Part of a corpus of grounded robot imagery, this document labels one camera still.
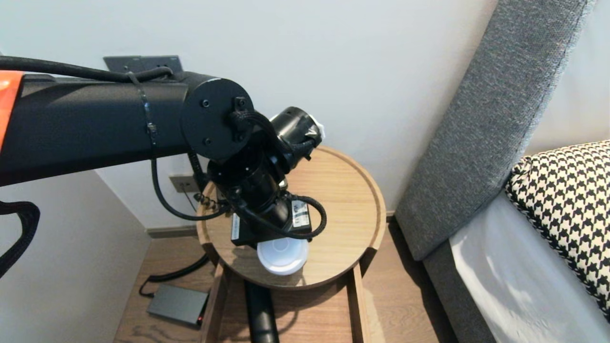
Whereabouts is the grey fabric headboard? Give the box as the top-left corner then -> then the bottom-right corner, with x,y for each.
395,0 -> 596,262

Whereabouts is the thin black telephone wire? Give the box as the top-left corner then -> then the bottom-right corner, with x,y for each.
183,185 -> 199,214

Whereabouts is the black woven cable loop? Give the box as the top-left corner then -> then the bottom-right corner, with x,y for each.
0,200 -> 41,280

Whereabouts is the curved front wooden drawer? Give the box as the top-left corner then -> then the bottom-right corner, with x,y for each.
200,261 -> 375,343

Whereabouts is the beige low wall plate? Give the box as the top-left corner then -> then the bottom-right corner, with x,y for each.
170,175 -> 201,193

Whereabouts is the white round puck device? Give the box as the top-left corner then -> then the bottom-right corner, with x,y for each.
257,237 -> 309,276

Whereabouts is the black white houndstooth pillow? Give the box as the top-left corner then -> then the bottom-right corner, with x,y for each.
505,141 -> 610,324

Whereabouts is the black coiled telephone cord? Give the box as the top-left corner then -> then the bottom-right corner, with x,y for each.
195,191 -> 229,212

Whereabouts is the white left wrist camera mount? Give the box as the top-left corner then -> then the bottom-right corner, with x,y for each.
269,113 -> 326,143

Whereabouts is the dark grey wall socket panel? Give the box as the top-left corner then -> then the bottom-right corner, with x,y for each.
104,55 -> 184,74

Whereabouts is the round wooden bedside table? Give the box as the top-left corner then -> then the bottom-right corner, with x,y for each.
197,145 -> 387,290

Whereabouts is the long black rounded device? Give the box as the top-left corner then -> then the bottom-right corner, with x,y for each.
244,281 -> 280,343

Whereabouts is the grey fabric bed base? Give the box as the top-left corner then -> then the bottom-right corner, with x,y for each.
423,241 -> 491,343

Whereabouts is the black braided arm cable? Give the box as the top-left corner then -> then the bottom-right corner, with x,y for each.
229,110 -> 315,159

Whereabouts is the black smooth arm cable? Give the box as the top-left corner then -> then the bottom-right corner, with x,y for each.
0,56 -> 327,240

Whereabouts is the white bed sheet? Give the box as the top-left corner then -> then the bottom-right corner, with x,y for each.
449,191 -> 610,343

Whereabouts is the black coiled power cable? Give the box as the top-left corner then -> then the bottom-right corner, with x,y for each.
139,152 -> 213,298

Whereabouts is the grey power adapter box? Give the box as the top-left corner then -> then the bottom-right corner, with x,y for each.
146,284 -> 210,326

